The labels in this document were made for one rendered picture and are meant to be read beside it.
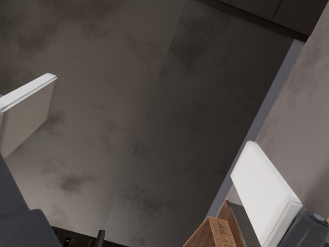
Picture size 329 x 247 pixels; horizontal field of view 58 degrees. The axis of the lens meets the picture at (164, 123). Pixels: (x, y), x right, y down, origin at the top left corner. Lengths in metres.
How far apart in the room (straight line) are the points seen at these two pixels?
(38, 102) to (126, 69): 3.07
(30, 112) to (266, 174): 0.13
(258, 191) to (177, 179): 3.54
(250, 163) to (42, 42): 3.26
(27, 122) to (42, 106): 0.02
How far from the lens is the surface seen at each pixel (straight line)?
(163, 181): 3.71
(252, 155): 0.19
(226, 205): 2.37
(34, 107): 0.17
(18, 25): 3.47
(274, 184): 0.16
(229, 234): 2.16
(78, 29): 3.27
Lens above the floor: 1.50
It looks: 8 degrees down
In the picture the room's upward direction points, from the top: 72 degrees counter-clockwise
